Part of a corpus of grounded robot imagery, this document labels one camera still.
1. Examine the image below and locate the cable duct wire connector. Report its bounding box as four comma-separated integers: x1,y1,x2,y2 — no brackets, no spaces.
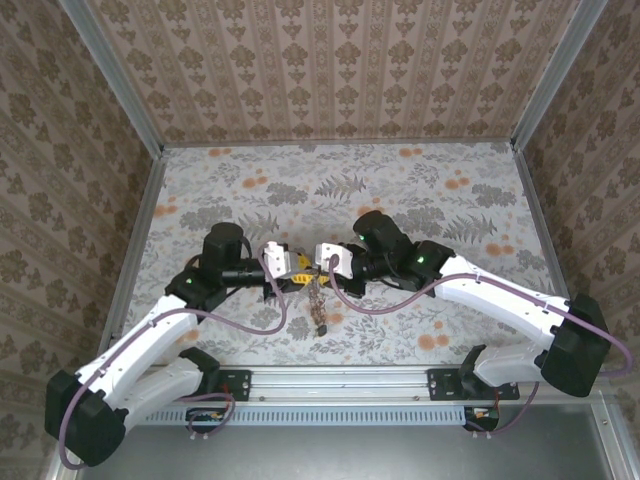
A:
463,405,501,432
185,407,227,434

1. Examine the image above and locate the aluminium table side rail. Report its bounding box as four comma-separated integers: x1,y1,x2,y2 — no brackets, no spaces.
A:
513,143,571,301
97,149,169,351

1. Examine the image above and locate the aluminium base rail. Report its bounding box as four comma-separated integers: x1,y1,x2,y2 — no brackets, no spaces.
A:
214,364,431,404

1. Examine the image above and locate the silver keyring bunch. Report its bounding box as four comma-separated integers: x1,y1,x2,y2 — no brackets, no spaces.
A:
305,269,326,329

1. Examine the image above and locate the grey metal panel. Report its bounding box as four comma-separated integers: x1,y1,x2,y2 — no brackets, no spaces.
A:
47,402,640,480

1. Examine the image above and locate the grey slotted cable duct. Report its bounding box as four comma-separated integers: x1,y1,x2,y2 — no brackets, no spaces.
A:
124,405,474,427

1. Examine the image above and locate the aluminium frame post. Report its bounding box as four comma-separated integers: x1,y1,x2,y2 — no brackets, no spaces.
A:
510,0,610,151
59,0,167,157

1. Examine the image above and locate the aluminium table back rail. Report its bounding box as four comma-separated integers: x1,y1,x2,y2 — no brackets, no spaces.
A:
162,137,516,150

